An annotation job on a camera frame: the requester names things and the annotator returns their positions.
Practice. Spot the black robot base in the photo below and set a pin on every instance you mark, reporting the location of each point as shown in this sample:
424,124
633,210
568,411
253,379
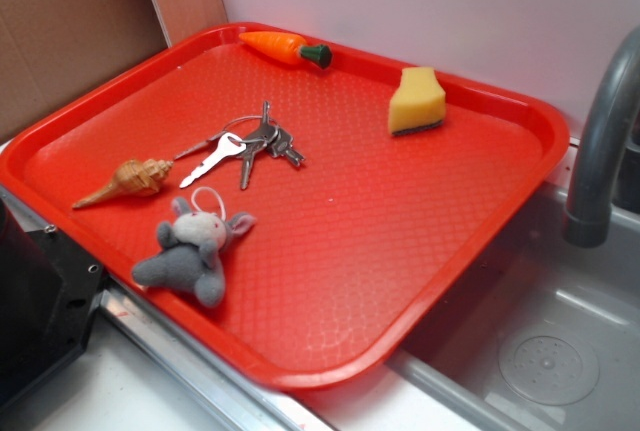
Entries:
50,289

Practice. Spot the gray plush animal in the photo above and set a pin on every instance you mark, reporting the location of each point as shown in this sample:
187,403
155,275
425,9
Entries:
190,248

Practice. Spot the red plastic tray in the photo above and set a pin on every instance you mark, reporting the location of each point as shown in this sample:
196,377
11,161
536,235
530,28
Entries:
350,250

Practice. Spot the silver key bunch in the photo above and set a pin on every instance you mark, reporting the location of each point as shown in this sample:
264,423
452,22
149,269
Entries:
269,136

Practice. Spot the yellow sponge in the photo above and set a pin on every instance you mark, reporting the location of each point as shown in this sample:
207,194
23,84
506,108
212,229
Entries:
419,102

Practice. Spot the orange toy carrot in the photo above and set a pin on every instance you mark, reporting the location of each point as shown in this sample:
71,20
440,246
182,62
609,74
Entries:
287,48

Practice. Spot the tan spiral seashell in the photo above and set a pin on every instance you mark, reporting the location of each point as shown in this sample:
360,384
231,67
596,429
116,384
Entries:
132,178

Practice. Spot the gray toy sink basin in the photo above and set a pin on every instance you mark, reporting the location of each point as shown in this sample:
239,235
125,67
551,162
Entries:
536,334

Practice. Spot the gray toy faucet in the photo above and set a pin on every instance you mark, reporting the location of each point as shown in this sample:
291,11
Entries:
606,169

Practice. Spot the brown cardboard panel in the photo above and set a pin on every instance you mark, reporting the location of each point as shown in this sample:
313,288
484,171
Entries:
53,51

